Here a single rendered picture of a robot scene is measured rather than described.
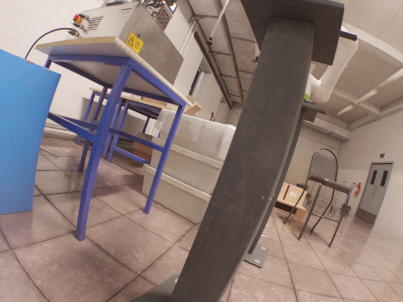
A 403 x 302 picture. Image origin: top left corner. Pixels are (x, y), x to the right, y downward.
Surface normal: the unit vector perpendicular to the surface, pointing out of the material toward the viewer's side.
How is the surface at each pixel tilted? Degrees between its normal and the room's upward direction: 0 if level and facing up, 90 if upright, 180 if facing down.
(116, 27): 90
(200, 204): 96
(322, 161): 77
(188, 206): 96
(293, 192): 90
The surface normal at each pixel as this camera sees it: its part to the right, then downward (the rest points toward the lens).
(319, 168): 0.04, -0.20
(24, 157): 0.91, 0.33
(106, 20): -0.26, -0.07
